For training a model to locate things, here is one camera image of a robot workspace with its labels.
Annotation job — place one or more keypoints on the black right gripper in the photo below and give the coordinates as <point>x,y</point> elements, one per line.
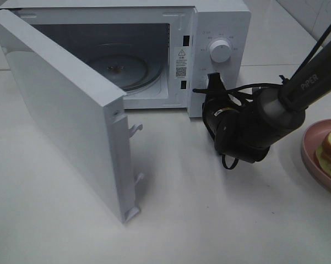
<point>217,109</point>

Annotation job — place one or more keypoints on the pink round plate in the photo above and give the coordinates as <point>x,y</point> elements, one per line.
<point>312,138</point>

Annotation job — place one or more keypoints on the white microwave door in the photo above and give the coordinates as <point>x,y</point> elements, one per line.
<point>80,111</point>

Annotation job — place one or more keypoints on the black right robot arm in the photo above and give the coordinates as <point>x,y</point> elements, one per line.
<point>246,132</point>

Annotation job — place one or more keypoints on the upper white microwave knob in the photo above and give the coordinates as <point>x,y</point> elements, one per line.
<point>220,50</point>

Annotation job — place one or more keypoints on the white warning label sticker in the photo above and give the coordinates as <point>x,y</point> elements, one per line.
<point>181,62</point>

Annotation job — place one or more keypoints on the white microwave oven body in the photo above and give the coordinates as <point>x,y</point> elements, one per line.
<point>80,26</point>

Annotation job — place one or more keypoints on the glass microwave turntable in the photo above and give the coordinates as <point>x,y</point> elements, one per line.
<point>128,66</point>

